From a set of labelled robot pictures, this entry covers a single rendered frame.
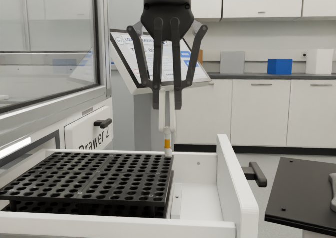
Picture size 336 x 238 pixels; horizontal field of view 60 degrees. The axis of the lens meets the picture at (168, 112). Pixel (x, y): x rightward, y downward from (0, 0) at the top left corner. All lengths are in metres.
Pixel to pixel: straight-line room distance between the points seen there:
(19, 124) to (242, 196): 0.36
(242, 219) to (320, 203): 0.40
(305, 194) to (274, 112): 2.71
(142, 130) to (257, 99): 2.12
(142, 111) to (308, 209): 0.92
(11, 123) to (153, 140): 0.96
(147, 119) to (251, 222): 1.09
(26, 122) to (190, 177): 0.31
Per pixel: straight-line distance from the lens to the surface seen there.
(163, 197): 0.38
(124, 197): 0.38
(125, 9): 2.05
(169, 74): 1.31
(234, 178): 0.37
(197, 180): 0.57
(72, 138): 0.66
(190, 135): 3.36
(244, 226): 0.32
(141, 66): 0.47
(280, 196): 0.70
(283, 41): 4.11
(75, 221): 0.36
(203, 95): 3.27
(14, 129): 0.50
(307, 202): 0.69
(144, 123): 1.39
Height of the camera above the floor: 1.07
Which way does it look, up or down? 10 degrees down
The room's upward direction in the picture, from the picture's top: straight up
